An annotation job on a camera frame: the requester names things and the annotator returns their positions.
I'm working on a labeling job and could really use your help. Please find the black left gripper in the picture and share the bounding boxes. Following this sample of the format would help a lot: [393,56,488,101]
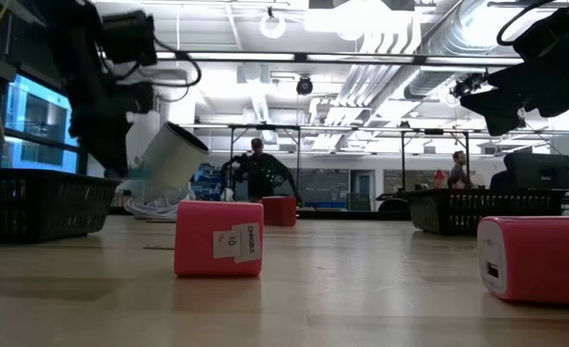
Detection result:
[68,62,156,180]

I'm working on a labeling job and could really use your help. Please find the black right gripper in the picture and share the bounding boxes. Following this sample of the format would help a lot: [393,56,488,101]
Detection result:
[460,0,569,139]

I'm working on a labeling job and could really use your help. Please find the pink charger with paper label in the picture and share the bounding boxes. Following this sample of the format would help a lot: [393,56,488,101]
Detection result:
[173,200,265,279]

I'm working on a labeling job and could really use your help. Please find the pink charger with white face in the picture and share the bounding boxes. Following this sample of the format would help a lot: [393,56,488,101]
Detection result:
[475,215,569,308]

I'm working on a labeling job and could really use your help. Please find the red-pink charger block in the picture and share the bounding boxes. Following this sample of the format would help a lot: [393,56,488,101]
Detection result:
[261,195,299,227]

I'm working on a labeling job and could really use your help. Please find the black ceiling spotlight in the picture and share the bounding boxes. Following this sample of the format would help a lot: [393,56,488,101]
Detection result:
[450,71,489,100]
[295,75,314,96]

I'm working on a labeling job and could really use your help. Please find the white cylindrical device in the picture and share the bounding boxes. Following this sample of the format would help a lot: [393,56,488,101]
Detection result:
[127,120,211,206]

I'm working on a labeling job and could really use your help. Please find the dark-framed window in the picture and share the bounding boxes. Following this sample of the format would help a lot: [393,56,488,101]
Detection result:
[0,71,91,175]

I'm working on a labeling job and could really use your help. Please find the black computer monitor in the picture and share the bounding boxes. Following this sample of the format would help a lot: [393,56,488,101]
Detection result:
[513,152,569,192]

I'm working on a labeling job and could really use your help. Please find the person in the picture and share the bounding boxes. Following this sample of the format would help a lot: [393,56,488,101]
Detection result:
[488,152,518,192]
[238,137,286,202]
[447,149,474,190]

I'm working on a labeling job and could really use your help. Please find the black plastic slotted basket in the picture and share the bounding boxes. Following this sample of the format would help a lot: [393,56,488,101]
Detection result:
[402,187,569,237]
[0,167,122,245]

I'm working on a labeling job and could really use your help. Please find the blue storage bins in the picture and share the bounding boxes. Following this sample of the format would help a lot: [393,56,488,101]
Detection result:
[191,162,230,201]

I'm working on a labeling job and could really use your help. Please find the black overhead light bar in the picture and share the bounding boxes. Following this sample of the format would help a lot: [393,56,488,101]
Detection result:
[154,49,525,67]

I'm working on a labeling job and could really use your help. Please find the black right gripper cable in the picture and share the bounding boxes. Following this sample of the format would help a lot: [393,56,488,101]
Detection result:
[495,0,569,48]

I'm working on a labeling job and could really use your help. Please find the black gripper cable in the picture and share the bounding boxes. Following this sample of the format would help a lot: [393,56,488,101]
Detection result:
[495,0,569,48]
[152,37,203,103]

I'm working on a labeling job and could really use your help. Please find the white coiled cable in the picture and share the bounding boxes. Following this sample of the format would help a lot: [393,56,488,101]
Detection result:
[123,190,197,222]

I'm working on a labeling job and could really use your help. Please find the silver ventilation duct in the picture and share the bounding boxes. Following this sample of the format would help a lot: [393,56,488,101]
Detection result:
[402,0,522,101]

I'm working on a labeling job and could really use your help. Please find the black background metal frame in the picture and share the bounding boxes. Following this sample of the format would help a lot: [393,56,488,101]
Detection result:
[399,128,472,192]
[228,123,302,194]

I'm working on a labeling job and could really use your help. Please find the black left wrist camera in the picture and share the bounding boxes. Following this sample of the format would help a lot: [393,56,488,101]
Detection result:
[99,9,159,67]

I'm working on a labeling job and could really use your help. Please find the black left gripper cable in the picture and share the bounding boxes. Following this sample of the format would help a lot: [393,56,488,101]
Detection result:
[152,37,203,103]

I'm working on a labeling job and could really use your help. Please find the white ceiling ring lamp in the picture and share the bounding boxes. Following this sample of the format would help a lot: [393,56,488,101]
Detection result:
[258,12,287,40]

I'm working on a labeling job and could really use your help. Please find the black aluminium table frame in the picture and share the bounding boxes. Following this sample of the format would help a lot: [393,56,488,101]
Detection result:
[108,205,414,222]

